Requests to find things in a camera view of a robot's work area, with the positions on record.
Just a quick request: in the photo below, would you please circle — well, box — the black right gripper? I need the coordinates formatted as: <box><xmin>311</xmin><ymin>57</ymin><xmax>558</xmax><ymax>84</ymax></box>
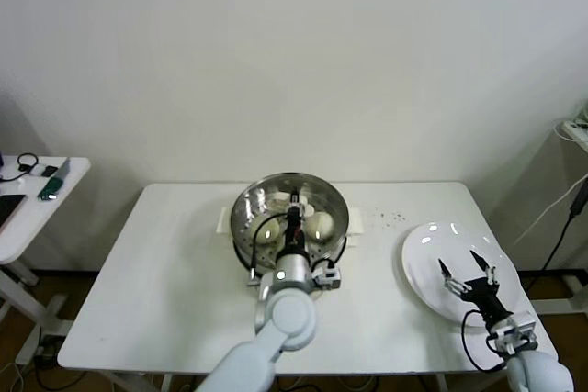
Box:
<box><xmin>436</xmin><ymin>249</ymin><xmax>514</xmax><ymax>327</ymax></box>

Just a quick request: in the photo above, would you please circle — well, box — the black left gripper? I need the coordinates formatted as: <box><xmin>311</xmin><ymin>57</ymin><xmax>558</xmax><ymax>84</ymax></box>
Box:
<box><xmin>283</xmin><ymin>185</ymin><xmax>308</xmax><ymax>258</ymax></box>

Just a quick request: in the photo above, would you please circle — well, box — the glass lid with white handle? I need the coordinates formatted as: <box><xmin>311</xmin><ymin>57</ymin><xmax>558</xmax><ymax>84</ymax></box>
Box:
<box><xmin>229</xmin><ymin>172</ymin><xmax>351</xmax><ymax>274</ymax></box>

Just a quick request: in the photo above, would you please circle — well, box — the white steamed baozi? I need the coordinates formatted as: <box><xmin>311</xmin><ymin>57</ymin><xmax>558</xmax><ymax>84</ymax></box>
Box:
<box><xmin>252</xmin><ymin>219</ymin><xmax>282</xmax><ymax>246</ymax></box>
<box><xmin>305</xmin><ymin>212</ymin><xmax>335</xmax><ymax>242</ymax></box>

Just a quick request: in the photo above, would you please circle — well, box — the perforated steel steamer basket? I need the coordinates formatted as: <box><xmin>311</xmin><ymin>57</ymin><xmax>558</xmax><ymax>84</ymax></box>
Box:
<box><xmin>229</xmin><ymin>172</ymin><xmax>351</xmax><ymax>276</ymax></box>

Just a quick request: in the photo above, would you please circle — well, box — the white round plate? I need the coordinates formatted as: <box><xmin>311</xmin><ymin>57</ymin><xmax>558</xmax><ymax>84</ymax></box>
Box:
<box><xmin>401</xmin><ymin>221</ymin><xmax>520</xmax><ymax>329</ymax></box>

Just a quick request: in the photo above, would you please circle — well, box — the white electric cooker base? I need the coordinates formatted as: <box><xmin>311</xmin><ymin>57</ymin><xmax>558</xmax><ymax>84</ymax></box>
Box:
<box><xmin>215</xmin><ymin>206</ymin><xmax>367</xmax><ymax>292</ymax></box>

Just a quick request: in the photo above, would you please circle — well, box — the white power strip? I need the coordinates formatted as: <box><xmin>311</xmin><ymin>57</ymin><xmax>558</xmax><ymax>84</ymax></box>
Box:
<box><xmin>560</xmin><ymin>118</ymin><xmax>588</xmax><ymax>140</ymax></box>

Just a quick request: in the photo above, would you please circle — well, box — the green and grey tool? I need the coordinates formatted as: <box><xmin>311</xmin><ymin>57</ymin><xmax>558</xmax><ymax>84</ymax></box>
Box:
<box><xmin>36</xmin><ymin>156</ymin><xmax>72</xmax><ymax>203</ymax></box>

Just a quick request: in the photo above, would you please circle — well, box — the white side table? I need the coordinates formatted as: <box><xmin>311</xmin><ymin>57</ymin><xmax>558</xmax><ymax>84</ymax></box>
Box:
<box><xmin>0</xmin><ymin>155</ymin><xmax>91</xmax><ymax>336</ymax></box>

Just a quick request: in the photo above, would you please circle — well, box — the black floor adapter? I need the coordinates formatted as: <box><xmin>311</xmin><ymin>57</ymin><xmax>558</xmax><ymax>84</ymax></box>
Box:
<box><xmin>31</xmin><ymin>341</ymin><xmax>61</xmax><ymax>365</ymax></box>

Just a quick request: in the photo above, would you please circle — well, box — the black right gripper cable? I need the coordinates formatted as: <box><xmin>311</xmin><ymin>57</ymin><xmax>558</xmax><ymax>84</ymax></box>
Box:
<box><xmin>460</xmin><ymin>308</ymin><xmax>511</xmax><ymax>373</ymax></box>

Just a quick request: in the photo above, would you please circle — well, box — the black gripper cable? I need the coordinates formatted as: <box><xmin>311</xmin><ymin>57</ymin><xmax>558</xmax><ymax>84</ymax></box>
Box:
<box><xmin>246</xmin><ymin>212</ymin><xmax>289</xmax><ymax>287</ymax></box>
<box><xmin>460</xmin><ymin>308</ymin><xmax>511</xmax><ymax>373</ymax></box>

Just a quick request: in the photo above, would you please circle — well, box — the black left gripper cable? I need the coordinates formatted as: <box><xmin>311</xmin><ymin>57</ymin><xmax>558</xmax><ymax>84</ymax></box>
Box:
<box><xmin>246</xmin><ymin>212</ymin><xmax>289</xmax><ymax>287</ymax></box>

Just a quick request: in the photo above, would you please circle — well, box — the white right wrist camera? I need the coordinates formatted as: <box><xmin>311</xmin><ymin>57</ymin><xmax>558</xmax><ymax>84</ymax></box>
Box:
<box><xmin>486</xmin><ymin>311</ymin><xmax>538</xmax><ymax>356</ymax></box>

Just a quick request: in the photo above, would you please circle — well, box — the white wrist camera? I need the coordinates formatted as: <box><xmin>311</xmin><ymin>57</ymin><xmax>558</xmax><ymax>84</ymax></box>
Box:
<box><xmin>486</xmin><ymin>311</ymin><xmax>538</xmax><ymax>356</ymax></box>
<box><xmin>311</xmin><ymin>263</ymin><xmax>342</xmax><ymax>292</ymax></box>

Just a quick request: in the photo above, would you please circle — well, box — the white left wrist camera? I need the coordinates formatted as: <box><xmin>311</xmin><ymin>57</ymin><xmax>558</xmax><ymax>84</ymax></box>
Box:
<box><xmin>311</xmin><ymin>263</ymin><xmax>342</xmax><ymax>292</ymax></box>

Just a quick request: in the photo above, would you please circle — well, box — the white hanging cable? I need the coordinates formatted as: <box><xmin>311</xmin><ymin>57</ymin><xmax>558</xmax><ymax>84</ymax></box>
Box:
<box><xmin>513</xmin><ymin>175</ymin><xmax>588</xmax><ymax>245</ymax></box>

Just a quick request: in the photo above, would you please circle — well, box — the white desk frame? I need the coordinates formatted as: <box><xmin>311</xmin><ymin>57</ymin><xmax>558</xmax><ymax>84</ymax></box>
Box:
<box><xmin>527</xmin><ymin>272</ymin><xmax>588</xmax><ymax>318</ymax></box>

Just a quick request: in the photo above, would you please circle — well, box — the black hanging power cable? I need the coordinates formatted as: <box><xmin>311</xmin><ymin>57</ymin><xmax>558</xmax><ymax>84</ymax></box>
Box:
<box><xmin>523</xmin><ymin>178</ymin><xmax>588</xmax><ymax>295</ymax></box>

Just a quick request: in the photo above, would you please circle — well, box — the black looped cable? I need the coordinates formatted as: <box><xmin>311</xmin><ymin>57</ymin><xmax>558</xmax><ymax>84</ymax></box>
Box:
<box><xmin>16</xmin><ymin>151</ymin><xmax>39</xmax><ymax>174</ymax></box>

